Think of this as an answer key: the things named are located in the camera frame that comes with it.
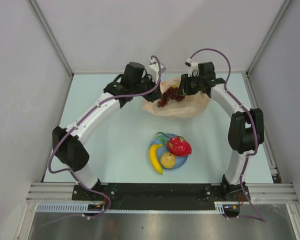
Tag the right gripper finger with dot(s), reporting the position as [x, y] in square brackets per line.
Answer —
[180, 91]
[190, 90]

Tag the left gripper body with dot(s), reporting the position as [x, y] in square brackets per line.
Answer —
[147, 84]

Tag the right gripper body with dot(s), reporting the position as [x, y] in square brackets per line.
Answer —
[191, 81]

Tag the dark red fake cherries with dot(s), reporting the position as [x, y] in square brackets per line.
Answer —
[170, 95]

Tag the translucent orange plastic bag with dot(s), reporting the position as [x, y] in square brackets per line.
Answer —
[190, 106]

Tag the red fake dragon fruit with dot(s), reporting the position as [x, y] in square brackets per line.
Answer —
[176, 145]

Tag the yellow fake banana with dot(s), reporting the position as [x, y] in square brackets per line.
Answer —
[152, 153]

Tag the yellow fake pear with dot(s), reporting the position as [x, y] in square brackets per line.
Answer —
[168, 160]

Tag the blue plastic plate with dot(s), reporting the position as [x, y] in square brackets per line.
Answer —
[180, 161]

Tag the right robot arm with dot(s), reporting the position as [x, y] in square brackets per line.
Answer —
[246, 129]

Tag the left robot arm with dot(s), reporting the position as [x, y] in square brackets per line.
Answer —
[68, 143]

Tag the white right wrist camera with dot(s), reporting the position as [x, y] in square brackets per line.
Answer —
[193, 70]

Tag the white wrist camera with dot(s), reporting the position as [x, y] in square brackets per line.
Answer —
[193, 70]
[153, 70]

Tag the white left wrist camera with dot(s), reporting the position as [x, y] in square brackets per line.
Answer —
[153, 70]

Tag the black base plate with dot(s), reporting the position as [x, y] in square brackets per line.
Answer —
[171, 196]

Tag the aluminium frame rail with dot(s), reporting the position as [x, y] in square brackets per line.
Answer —
[260, 193]

